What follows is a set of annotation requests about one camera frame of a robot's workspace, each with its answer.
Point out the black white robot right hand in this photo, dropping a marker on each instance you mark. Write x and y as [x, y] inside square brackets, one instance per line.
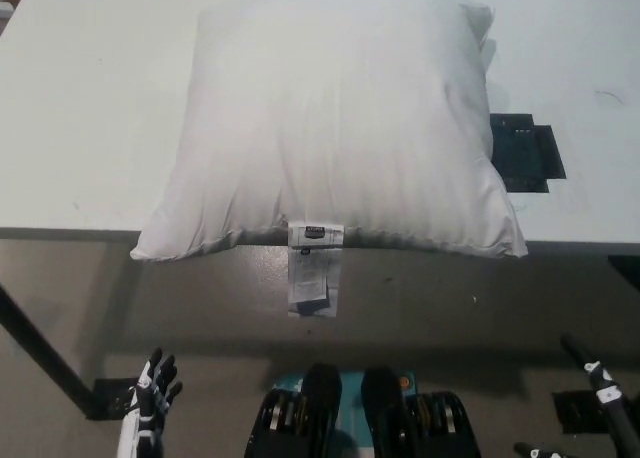
[605, 390]

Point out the white square pillow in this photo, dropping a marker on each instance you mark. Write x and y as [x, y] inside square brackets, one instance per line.
[330, 128]

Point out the black floor foot plate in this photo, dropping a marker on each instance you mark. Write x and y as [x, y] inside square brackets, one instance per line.
[110, 398]
[575, 413]

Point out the black slanted table leg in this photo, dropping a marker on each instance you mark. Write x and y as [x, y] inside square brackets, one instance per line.
[40, 343]

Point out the black table frame bar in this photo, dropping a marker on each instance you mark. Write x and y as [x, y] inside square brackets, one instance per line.
[625, 265]

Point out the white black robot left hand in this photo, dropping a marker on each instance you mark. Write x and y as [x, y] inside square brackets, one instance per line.
[145, 408]

